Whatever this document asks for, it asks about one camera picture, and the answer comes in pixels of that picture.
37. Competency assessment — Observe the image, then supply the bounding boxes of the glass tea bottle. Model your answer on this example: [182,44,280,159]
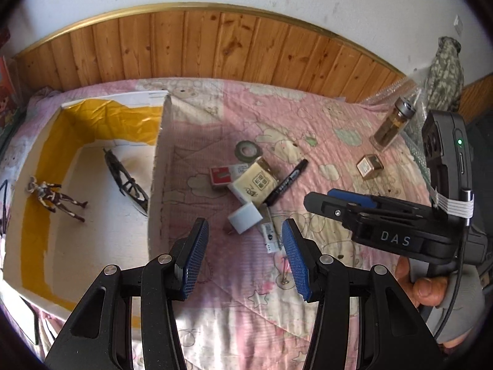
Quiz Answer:
[370,96,417,152]

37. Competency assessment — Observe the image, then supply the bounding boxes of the person's right forearm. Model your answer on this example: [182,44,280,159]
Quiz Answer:
[439,333,476,361]

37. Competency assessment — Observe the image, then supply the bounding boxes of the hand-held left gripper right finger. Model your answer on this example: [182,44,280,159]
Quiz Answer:
[281,219,449,370]

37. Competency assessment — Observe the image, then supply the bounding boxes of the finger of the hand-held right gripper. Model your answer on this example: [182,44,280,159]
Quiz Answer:
[328,188,436,216]
[304,192,363,226]

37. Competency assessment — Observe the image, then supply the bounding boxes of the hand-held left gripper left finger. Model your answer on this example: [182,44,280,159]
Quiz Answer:
[44,218,210,370]

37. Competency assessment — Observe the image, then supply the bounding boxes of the pink printed blanket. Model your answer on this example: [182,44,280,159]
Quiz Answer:
[0,78,463,370]

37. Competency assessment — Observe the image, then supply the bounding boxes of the gold tin box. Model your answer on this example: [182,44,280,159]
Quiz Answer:
[356,154,385,179]

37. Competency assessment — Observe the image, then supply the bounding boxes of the thin black wire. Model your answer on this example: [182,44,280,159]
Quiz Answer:
[0,179,10,236]

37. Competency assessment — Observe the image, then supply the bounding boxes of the black marker pen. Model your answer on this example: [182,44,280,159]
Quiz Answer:
[263,159,309,207]

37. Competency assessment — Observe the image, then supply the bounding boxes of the small white packet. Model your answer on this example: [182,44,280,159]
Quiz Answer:
[259,205,280,255]

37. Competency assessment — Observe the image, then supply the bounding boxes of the black eyeglasses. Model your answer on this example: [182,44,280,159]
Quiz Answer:
[102,147,151,214]

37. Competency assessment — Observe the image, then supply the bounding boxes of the colourful printed poster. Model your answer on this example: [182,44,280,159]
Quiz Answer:
[0,56,20,132]

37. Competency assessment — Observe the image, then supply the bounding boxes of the clear bubble wrap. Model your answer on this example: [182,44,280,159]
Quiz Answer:
[358,71,438,193]

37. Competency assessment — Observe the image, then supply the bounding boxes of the camouflage cloth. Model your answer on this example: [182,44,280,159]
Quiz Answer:
[422,36,463,112]

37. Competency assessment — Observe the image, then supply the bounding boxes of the grey tape roll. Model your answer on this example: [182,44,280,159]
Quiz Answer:
[236,141,262,160]

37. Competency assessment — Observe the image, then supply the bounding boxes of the small action figure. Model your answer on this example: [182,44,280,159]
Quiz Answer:
[26,176,86,223]

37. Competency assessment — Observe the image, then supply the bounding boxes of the cream carton box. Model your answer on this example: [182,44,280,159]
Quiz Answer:
[228,157,279,206]

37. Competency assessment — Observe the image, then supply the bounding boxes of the white charger cube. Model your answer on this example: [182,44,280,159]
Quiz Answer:
[227,201,263,236]

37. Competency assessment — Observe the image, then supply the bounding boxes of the white cardboard box yellow tape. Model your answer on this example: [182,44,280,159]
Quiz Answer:
[0,89,174,330]

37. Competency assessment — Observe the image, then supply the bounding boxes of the person's right hand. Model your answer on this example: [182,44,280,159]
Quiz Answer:
[396,256,487,345]

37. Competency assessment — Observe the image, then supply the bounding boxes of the black cable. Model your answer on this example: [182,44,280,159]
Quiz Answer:
[435,224,472,342]

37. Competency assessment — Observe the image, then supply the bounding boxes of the small red white box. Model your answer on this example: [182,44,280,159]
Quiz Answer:
[209,164,251,190]

